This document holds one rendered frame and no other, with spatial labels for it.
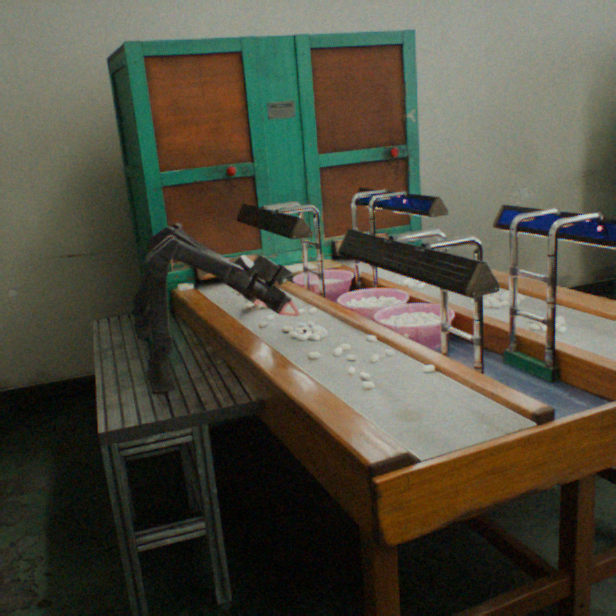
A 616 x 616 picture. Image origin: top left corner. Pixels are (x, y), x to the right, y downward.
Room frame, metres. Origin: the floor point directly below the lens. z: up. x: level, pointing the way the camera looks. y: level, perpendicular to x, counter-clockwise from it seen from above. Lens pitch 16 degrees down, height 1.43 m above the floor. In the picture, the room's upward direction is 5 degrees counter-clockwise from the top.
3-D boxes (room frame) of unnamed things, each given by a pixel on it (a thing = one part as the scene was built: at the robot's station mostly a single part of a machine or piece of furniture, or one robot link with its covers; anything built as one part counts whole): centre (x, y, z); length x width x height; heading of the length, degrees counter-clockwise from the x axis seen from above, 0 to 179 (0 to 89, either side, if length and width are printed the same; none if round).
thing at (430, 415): (2.10, -0.03, 0.73); 1.81 x 0.30 x 0.02; 22
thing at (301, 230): (2.53, 0.08, 1.08); 0.62 x 0.08 x 0.07; 22
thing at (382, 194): (2.70, -0.37, 0.90); 0.20 x 0.19 x 0.45; 22
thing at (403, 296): (2.38, -0.28, 0.72); 0.27 x 0.27 x 0.10
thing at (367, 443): (2.02, 0.17, 0.67); 1.81 x 0.12 x 0.19; 22
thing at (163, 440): (2.24, 0.59, 0.32); 1.20 x 0.29 x 0.63; 16
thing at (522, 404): (2.17, -0.19, 0.71); 1.81 x 0.05 x 0.11; 22
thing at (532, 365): (1.80, -0.73, 0.90); 0.20 x 0.19 x 0.45; 22
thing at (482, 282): (1.62, -0.28, 1.08); 0.62 x 0.08 x 0.07; 22
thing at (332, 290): (2.79, -0.12, 0.72); 0.27 x 0.27 x 0.10
